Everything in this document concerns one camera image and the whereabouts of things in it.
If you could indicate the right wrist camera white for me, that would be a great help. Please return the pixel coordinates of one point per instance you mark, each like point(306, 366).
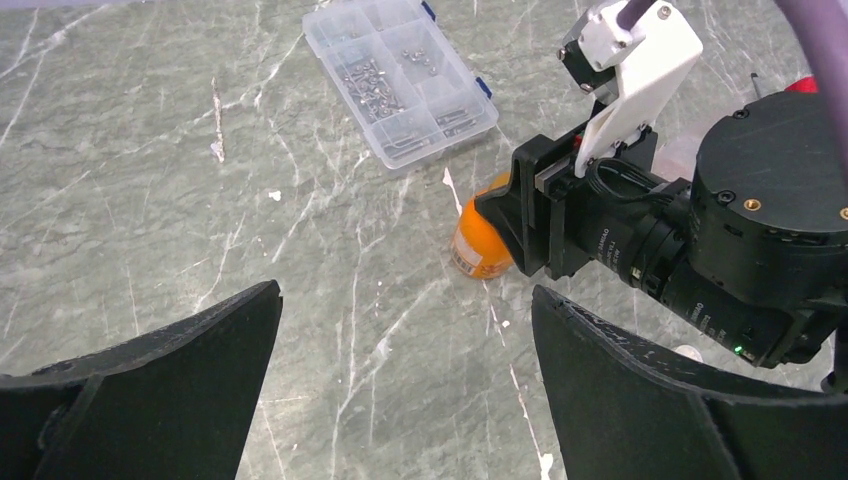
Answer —
point(631, 56)

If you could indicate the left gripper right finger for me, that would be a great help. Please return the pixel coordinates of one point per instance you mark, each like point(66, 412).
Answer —
point(624, 407)

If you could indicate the red bottle cap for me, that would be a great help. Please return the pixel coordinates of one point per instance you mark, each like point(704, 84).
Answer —
point(804, 85)

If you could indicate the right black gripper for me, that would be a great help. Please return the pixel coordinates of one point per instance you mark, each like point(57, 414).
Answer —
point(550, 220)

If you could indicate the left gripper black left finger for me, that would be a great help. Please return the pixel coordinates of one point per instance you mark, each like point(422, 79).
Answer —
point(174, 403)

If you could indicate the clear plastic screw box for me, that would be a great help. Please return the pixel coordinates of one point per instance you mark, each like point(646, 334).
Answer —
point(409, 90)

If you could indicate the orange juice bottle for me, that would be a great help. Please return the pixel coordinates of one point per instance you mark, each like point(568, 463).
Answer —
point(476, 248)

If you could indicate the blue white bottle cap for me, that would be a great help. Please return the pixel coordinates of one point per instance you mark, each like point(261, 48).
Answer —
point(689, 351)

